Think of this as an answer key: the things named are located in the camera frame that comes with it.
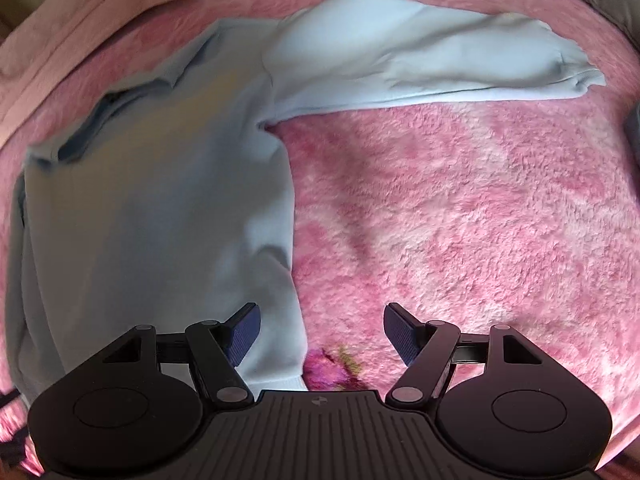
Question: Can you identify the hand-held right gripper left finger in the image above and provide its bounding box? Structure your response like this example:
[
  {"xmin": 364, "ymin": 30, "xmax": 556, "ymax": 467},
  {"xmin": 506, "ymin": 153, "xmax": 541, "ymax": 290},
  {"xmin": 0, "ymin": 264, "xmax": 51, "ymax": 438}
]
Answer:
[{"xmin": 102, "ymin": 302, "xmax": 262, "ymax": 406}]

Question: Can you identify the pale pink bed sheet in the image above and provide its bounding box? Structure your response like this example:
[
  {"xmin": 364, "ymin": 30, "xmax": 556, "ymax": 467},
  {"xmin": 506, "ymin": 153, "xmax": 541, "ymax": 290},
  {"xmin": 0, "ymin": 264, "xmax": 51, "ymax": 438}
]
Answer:
[{"xmin": 0, "ymin": 0, "xmax": 191, "ymax": 137}]

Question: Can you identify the pink fluffy floral blanket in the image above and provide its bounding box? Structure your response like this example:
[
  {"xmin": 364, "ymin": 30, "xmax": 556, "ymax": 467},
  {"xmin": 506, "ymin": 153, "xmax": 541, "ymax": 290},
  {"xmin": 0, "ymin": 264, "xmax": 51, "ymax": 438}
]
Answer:
[{"xmin": 0, "ymin": 0, "xmax": 640, "ymax": 480}]

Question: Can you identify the light blue sweatshirt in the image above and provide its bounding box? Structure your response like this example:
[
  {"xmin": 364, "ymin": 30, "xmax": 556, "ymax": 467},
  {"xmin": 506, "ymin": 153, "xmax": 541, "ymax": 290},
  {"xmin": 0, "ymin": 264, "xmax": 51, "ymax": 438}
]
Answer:
[{"xmin": 5, "ymin": 0, "xmax": 607, "ymax": 401}]

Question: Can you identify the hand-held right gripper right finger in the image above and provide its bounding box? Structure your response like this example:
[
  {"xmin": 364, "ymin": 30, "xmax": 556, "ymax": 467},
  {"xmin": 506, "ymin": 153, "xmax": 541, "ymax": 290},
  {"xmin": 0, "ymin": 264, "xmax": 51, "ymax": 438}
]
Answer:
[{"xmin": 383, "ymin": 302, "xmax": 544, "ymax": 409}]

